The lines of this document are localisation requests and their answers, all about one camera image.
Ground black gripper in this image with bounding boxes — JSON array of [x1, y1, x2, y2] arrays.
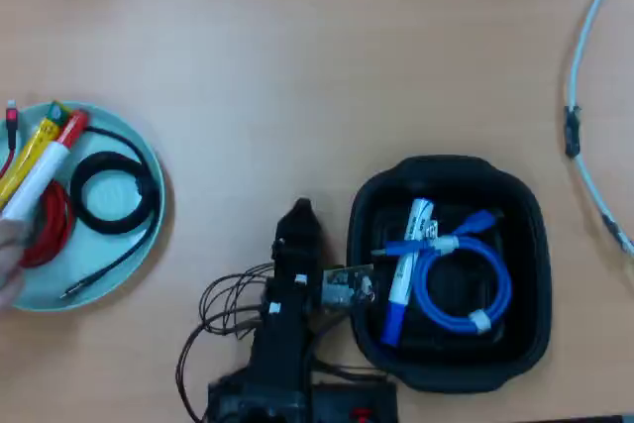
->
[[265, 198, 328, 319]]

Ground white marker pen red cap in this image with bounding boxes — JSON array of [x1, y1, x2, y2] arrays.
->
[[0, 109, 90, 224]]

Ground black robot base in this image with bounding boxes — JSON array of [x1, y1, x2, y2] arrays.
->
[[205, 368, 400, 423]]

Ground white marker pen blue cap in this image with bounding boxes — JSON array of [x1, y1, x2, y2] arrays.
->
[[379, 197, 438, 347]]

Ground light green bowl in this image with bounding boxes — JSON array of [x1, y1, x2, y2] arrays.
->
[[0, 100, 167, 314]]

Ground person's hand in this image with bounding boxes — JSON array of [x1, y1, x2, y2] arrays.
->
[[0, 217, 34, 311]]

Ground black square container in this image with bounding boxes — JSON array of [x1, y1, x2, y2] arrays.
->
[[346, 155, 553, 394]]

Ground yellow tube green cap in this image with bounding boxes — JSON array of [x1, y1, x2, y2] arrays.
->
[[0, 100, 70, 211]]

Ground small camera circuit board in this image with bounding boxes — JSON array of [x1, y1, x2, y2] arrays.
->
[[320, 264, 376, 309]]

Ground thin brown robot wires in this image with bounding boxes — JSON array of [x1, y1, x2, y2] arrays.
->
[[174, 263, 278, 422]]

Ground coiled blue cable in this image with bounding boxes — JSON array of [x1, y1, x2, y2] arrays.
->
[[370, 209, 513, 337]]

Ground coiled black cable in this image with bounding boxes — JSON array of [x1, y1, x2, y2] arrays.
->
[[59, 125, 162, 301]]

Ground coiled red cable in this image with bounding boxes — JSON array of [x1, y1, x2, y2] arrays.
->
[[0, 99, 75, 269]]

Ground black cable connector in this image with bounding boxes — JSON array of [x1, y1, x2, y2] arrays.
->
[[563, 104, 582, 159]]

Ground white cable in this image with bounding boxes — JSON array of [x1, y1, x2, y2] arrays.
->
[[564, 0, 634, 260]]

